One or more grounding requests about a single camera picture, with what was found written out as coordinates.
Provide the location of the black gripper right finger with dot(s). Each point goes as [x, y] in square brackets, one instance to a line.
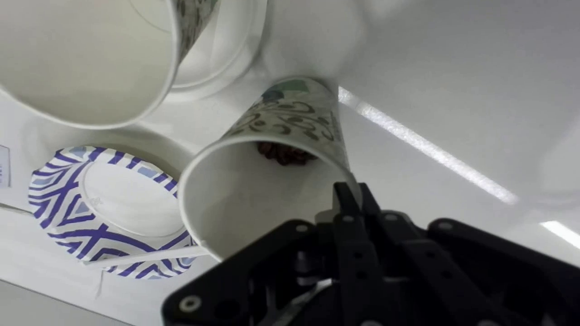
[472, 277]

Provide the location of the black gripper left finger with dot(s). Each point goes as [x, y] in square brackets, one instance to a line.
[298, 273]

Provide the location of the patterned paper cup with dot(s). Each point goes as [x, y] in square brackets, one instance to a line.
[278, 161]
[97, 63]

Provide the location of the blue patterned paper plate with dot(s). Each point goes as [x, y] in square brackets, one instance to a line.
[109, 208]

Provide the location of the white saucer plate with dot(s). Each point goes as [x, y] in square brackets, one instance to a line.
[224, 50]

